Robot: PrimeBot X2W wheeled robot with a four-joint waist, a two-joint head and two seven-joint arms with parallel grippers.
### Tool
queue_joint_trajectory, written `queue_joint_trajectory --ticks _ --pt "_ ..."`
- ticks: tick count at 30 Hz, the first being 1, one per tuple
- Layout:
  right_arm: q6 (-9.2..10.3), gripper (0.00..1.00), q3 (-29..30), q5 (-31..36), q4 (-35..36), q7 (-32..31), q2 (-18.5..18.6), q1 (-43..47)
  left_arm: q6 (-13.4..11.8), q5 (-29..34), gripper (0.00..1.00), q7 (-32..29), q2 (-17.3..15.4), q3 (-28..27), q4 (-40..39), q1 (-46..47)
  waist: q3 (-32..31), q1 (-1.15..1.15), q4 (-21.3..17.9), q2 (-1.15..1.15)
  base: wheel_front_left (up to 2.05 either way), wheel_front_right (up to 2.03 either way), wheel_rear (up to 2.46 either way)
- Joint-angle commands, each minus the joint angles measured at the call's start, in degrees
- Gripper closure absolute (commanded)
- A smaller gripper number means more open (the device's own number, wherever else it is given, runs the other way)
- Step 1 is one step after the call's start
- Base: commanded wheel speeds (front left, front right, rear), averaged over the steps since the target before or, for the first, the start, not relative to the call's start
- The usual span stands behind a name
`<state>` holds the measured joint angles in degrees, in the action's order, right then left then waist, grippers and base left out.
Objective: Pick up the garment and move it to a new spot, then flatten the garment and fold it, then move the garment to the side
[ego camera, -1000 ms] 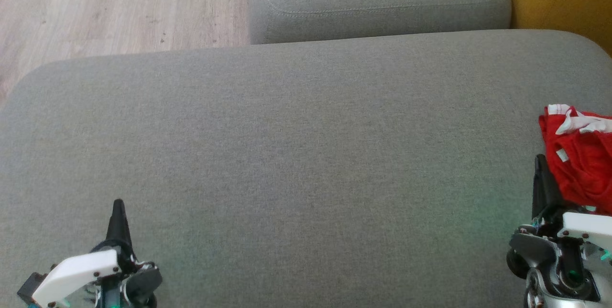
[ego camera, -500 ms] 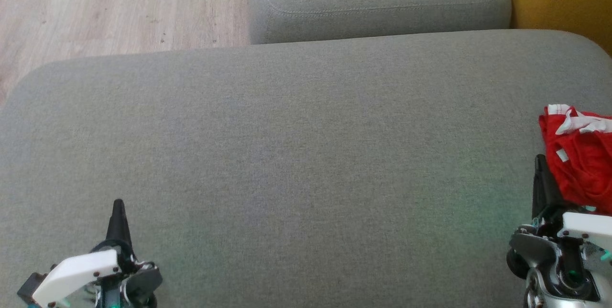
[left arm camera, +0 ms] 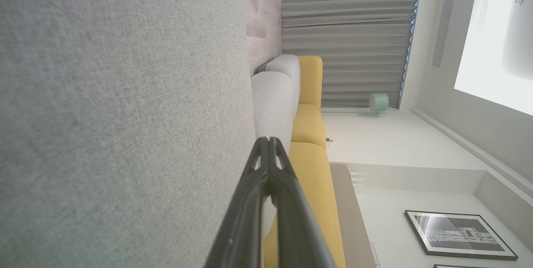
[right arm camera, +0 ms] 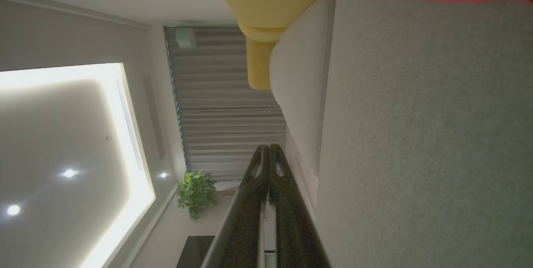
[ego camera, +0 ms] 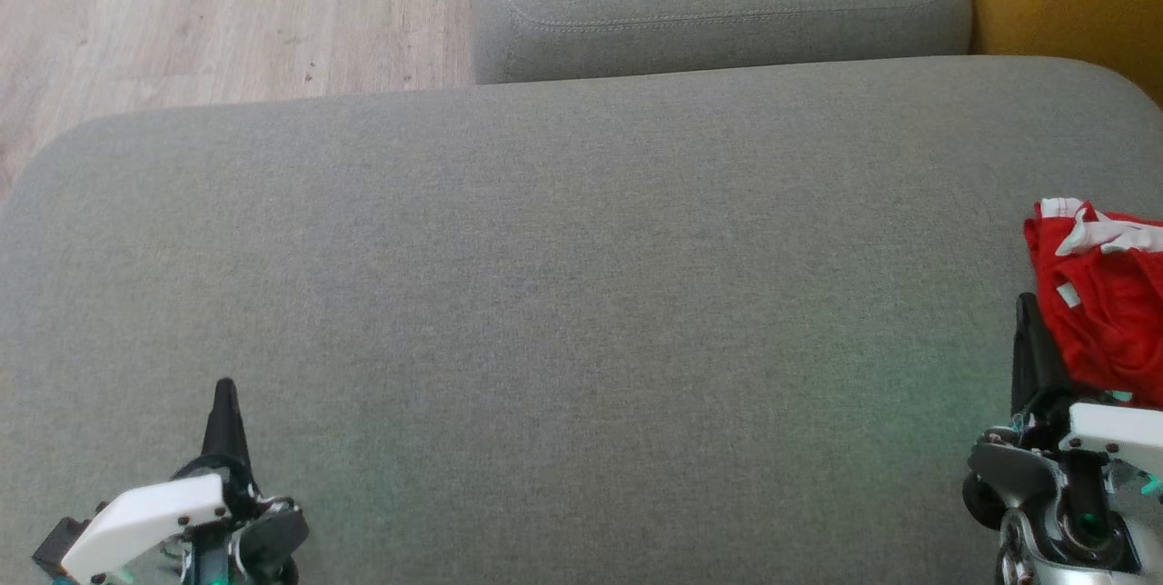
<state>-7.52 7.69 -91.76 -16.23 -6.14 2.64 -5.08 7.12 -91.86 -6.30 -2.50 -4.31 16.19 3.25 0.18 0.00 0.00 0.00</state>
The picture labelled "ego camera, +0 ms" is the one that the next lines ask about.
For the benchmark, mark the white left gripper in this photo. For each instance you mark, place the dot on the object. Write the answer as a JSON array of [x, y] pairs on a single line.
[[145, 521]]

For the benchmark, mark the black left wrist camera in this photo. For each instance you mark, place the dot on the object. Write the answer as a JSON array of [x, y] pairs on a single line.
[[62, 544]]

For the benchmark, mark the red shorts with white panels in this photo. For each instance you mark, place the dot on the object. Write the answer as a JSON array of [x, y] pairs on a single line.
[[1058, 326]]

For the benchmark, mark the grey sofa seat cushion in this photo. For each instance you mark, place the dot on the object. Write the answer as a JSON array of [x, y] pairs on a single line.
[[545, 294]]

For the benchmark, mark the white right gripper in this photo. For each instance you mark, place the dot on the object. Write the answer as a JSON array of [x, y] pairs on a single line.
[[1118, 435]]

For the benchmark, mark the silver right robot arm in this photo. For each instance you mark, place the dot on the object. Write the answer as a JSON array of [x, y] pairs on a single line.
[[1045, 570]]

